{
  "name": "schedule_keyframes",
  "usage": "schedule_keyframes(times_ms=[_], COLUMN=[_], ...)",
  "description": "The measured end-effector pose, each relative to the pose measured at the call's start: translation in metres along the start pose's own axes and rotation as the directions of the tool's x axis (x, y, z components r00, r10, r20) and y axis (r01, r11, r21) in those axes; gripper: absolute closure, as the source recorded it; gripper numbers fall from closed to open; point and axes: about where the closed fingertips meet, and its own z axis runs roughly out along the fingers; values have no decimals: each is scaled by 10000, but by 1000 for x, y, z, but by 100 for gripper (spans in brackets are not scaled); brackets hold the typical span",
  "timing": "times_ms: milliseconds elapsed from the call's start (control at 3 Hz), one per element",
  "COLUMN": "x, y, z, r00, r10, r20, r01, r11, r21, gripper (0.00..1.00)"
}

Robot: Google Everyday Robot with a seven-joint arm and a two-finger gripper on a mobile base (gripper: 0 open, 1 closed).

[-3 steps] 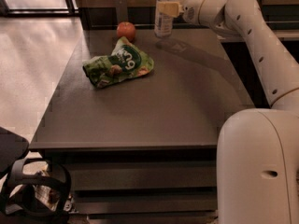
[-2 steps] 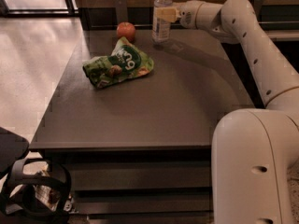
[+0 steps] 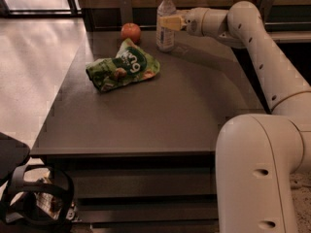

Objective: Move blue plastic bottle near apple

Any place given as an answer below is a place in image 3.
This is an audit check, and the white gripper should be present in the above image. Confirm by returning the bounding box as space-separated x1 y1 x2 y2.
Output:
158 8 208 37

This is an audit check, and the metal wall bracket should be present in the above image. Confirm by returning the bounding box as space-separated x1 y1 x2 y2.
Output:
119 0 133 24
258 0 275 18

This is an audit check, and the clear plastic water bottle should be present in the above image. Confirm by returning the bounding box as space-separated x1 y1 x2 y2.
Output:
156 0 176 52

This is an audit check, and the left metal wall bracket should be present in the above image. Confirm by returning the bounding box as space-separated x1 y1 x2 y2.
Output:
119 0 133 24

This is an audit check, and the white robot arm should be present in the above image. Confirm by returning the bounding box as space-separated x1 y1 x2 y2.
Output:
158 1 311 233

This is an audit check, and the green snack bag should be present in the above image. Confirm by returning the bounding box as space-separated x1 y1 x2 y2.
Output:
86 38 160 92

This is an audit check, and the red apple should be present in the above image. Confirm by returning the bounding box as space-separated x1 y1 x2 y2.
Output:
121 23 141 44

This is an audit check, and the right metal wall bracket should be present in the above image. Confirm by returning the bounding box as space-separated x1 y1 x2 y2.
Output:
258 0 275 18

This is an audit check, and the dark grey drawer cabinet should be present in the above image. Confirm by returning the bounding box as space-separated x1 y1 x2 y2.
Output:
32 31 262 233

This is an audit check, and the black office chair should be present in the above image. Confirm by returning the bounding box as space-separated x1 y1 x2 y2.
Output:
0 133 74 233

